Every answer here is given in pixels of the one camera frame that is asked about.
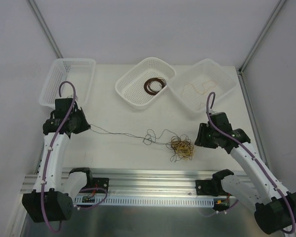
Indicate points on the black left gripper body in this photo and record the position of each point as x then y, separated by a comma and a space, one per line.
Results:
81, 121

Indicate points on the brown yellow wire ball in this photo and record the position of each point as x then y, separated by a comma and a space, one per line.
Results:
182, 148

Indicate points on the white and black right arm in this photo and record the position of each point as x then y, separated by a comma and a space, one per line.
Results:
273, 205

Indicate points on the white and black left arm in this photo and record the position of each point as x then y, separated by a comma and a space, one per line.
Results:
51, 200

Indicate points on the white basket right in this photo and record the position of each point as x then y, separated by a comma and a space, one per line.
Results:
190, 88

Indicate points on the white basket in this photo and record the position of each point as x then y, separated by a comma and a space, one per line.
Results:
79, 71
142, 85
190, 88

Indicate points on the white basket left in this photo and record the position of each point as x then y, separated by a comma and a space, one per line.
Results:
79, 71

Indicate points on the white basket middle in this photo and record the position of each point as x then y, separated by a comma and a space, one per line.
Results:
142, 85

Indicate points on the small green circuit board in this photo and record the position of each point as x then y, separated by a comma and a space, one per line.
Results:
88, 199

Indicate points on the small connector board right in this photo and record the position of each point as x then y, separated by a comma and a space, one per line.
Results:
224, 202

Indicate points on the aluminium frame post right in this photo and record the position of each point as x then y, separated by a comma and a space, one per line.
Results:
258, 41

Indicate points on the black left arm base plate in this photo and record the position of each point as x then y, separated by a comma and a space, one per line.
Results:
102, 183

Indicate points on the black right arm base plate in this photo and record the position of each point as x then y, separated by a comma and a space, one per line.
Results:
209, 188

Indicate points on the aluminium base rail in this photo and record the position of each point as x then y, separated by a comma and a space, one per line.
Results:
142, 183

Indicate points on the white slotted cable duct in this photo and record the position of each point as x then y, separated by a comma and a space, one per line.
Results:
160, 201

